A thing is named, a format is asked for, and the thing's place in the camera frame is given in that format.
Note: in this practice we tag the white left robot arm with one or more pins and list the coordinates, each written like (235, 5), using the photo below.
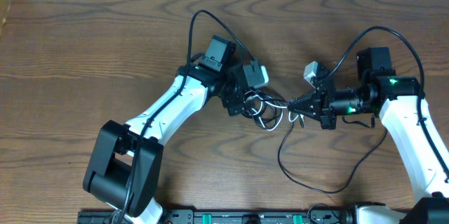
(124, 167)

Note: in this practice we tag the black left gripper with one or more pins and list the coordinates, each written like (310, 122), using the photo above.
(233, 104)

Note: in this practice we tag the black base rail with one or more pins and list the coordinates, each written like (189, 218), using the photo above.
(319, 213)

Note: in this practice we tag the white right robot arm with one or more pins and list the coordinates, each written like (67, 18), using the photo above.
(395, 101)

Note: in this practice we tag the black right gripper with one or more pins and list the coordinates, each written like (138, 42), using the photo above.
(321, 109)

